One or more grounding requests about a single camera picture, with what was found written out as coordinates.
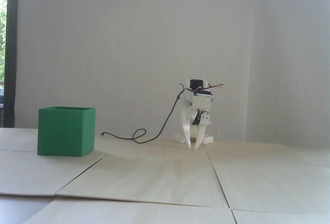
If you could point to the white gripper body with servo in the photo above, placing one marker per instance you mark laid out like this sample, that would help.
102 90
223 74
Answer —
187 117

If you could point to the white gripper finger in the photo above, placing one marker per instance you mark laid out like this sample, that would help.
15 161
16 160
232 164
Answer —
186 128
202 128

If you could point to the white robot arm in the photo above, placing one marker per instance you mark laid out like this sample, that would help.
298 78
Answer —
192 86

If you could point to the green box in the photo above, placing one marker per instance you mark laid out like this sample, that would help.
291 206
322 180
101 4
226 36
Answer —
64 132

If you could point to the dark window frame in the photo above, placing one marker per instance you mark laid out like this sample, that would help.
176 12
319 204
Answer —
11 53

